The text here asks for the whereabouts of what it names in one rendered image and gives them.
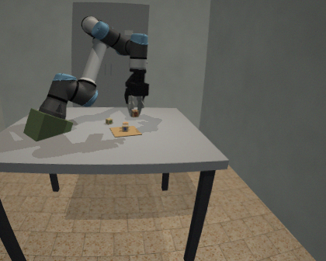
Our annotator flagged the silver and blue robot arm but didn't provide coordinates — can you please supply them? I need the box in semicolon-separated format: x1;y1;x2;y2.
39;16;148;120

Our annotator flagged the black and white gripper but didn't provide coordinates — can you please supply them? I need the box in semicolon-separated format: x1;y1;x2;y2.
124;68;149;117

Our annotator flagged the tan flat mat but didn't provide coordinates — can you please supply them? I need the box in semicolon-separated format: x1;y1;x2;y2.
109;126;142;137

